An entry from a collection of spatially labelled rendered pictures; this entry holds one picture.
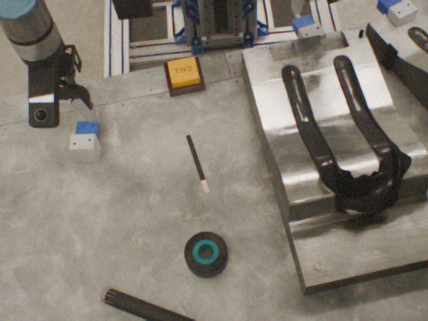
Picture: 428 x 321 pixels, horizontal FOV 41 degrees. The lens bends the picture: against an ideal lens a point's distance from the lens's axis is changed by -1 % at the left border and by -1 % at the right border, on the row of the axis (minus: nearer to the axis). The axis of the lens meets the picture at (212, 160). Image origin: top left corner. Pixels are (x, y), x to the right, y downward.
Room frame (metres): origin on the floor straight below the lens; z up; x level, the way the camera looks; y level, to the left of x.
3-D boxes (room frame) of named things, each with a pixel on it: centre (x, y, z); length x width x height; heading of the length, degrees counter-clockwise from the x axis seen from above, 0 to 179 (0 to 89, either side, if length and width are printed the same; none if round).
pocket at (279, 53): (0.73, -0.17, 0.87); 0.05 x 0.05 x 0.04; 5
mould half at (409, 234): (0.50, -0.24, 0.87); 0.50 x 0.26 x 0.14; 5
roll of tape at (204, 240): (0.34, 0.03, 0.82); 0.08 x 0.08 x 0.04
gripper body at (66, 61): (0.63, 0.25, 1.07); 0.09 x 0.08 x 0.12; 173
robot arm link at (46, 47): (0.62, 0.26, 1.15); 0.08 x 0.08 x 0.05
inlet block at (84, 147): (0.64, 0.25, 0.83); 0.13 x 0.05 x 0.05; 173
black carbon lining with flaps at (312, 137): (0.52, -0.25, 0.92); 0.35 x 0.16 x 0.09; 5
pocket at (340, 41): (0.74, -0.28, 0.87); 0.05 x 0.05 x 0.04; 5
